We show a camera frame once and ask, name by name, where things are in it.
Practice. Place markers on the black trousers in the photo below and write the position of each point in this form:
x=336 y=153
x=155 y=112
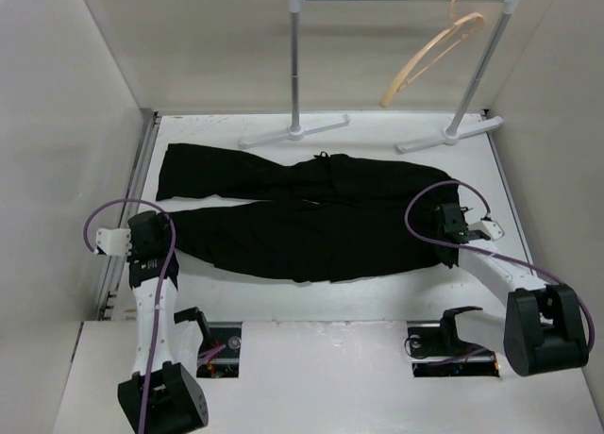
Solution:
x=331 y=218

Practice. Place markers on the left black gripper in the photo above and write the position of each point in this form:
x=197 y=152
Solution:
x=167 y=235

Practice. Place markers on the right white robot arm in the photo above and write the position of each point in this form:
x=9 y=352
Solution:
x=541 y=330

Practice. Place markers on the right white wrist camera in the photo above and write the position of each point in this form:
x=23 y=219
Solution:
x=487 y=229

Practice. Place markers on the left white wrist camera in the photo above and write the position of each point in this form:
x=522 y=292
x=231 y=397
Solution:
x=114 y=242

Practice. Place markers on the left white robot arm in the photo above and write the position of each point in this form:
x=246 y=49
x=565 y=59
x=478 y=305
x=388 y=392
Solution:
x=162 y=394

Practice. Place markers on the beige plastic hanger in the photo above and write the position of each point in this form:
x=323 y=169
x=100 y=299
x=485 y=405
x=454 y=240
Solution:
x=457 y=31

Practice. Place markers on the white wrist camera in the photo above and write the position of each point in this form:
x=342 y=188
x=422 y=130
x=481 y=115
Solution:
x=487 y=229
x=114 y=242

